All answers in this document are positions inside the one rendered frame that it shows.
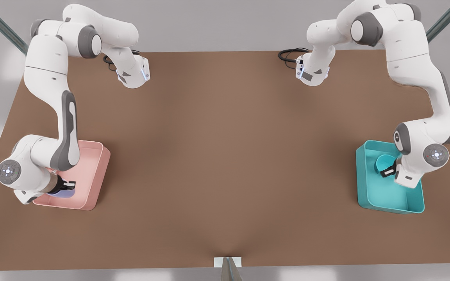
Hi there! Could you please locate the teal cup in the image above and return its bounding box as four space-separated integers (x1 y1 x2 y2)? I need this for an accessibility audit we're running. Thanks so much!
374 155 396 174

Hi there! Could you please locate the teal plastic box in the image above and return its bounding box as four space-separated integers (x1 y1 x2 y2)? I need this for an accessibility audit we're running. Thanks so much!
356 140 425 214

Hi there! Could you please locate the lavender bowl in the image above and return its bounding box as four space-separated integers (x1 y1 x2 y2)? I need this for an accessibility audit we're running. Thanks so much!
46 189 75 199

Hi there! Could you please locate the silver frame post with foot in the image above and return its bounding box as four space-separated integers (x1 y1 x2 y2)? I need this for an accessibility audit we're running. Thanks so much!
214 256 243 281

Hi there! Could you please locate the black cable loop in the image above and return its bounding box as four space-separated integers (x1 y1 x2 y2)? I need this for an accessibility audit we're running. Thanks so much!
278 48 311 63
103 50 142 71

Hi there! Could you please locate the pink plastic box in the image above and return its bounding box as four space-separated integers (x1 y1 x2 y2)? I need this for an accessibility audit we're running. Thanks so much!
33 140 111 211

